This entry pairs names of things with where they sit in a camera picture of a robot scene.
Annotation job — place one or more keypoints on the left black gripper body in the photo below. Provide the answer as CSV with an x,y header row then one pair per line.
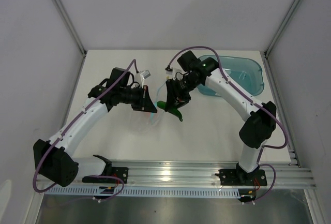
x,y
127,97

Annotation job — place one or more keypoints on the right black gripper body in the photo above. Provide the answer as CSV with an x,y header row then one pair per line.
x,y
182,88

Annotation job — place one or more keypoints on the green cucumber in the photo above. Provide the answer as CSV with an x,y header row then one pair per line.
x,y
172,110

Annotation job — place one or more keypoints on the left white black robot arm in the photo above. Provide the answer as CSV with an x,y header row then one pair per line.
x,y
53,157

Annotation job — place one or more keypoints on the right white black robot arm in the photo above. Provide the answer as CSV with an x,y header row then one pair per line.
x,y
259,118

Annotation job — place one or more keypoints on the blue plastic tub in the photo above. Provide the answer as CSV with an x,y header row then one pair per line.
x,y
246,72

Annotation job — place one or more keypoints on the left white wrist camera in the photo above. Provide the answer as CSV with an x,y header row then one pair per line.
x,y
141,77

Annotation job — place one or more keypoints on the aluminium front rail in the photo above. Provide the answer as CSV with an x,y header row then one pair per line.
x,y
202,174

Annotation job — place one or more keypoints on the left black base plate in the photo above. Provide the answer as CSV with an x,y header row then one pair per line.
x,y
119,174

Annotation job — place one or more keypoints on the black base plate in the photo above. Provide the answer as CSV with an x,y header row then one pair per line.
x,y
232,177
119,174

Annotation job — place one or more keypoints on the right aluminium side rail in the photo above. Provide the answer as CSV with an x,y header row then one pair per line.
x,y
281,110

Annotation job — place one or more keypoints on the white slotted cable duct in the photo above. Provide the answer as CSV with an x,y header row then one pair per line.
x,y
135,191

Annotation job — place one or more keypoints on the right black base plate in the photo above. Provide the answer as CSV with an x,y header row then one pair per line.
x,y
232,177

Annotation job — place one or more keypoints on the left aluminium corner post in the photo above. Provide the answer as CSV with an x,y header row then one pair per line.
x,y
69,25

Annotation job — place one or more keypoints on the aluminium corner post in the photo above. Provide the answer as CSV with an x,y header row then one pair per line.
x,y
69,25
290,13

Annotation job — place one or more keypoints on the right aluminium corner post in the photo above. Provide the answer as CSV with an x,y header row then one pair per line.
x,y
290,13

